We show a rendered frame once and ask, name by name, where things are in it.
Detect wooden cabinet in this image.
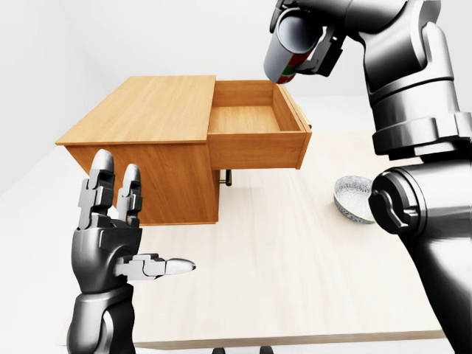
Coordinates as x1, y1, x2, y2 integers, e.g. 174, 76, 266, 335
55, 74, 223, 226

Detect patterned white bowl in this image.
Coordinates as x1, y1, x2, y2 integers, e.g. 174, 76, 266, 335
333, 175, 378, 225

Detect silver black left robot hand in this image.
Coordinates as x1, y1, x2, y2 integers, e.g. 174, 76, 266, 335
70, 148, 197, 295

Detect grey ketchup bottle red label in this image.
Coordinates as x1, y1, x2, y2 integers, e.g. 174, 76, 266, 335
263, 8, 326, 86

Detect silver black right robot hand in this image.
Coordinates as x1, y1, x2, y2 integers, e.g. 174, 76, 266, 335
268, 0, 364, 78

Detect open wooden drawer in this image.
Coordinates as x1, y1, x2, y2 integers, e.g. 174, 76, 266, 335
206, 79, 313, 171

